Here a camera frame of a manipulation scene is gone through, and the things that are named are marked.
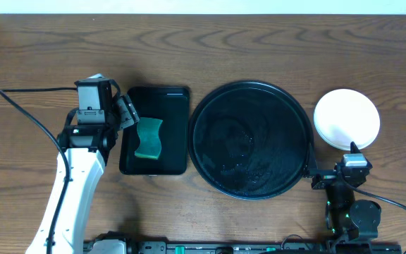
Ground green scrubbing sponge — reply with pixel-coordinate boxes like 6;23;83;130
135;117;163;159

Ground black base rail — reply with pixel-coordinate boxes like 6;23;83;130
82;231;402;254

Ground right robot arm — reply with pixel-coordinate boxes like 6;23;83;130
304;143;381;243

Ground black rectangular water tray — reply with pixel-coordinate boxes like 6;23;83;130
119;86;190;175

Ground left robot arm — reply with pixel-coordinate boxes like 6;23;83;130
26;95;139;253

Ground black round tray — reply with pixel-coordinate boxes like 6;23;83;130
187;80;314;200

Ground white plate top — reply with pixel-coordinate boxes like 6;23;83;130
313;89;381;150

